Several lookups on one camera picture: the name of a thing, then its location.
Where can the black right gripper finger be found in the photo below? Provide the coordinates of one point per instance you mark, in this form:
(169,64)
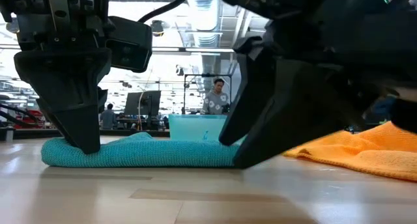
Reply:
(293,113)
(251,97)

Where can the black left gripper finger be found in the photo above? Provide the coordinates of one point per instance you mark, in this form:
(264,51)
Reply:
(71,93)
(102,100)

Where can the teal microfiber towel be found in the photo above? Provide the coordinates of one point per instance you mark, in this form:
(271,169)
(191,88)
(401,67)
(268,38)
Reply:
(140,152)

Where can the orange microfiber towel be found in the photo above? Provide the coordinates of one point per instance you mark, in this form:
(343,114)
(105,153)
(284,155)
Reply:
(368,149)

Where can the person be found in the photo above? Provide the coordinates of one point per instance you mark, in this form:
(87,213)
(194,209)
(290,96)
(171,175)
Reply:
(215,102)
(108,120)

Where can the black computer monitor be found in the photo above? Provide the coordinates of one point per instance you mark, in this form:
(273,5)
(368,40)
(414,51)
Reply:
(143,103)

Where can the red storage bins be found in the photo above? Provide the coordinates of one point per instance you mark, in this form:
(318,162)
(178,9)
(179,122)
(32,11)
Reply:
(32,123)

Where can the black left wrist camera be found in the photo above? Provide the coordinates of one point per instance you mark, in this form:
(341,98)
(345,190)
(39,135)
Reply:
(130,45)

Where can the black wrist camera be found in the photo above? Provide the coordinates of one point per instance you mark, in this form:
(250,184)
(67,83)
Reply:
(130,45)
(247,2)

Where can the black ceiling dome camera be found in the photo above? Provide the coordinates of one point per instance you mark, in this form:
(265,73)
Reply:
(157,28)

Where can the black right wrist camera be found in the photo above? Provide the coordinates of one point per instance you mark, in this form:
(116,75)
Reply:
(247,2)

